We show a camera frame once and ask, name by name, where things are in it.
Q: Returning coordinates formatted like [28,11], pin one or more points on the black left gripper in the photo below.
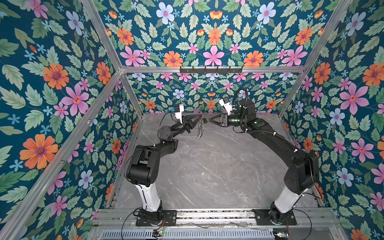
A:
[186,123]

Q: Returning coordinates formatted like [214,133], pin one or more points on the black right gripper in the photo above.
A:
[211,119]

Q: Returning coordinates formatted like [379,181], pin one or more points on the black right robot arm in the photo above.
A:
[303,168]

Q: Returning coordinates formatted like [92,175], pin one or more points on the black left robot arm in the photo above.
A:
[144,163]

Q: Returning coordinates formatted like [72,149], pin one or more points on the aluminium horizontal back bar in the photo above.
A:
[219,70]

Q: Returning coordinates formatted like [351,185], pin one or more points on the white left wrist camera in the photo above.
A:
[178,112]

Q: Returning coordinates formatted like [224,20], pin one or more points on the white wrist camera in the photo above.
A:
[178,112]
[226,104]

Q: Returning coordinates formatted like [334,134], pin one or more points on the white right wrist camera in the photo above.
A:
[226,104]

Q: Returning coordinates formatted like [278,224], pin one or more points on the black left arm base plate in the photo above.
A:
[156,219]

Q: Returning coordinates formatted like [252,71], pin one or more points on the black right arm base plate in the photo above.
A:
[274,217]

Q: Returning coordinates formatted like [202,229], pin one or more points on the white perforated cable tray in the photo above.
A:
[188,234]

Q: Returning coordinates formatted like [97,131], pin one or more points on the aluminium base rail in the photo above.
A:
[305,217]

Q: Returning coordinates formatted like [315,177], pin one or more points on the aluminium corner post left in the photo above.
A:
[99,26]

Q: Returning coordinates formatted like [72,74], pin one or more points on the aluminium corner post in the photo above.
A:
[99,26]
[330,27]

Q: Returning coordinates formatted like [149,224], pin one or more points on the aluminium corner post right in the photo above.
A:
[330,27]

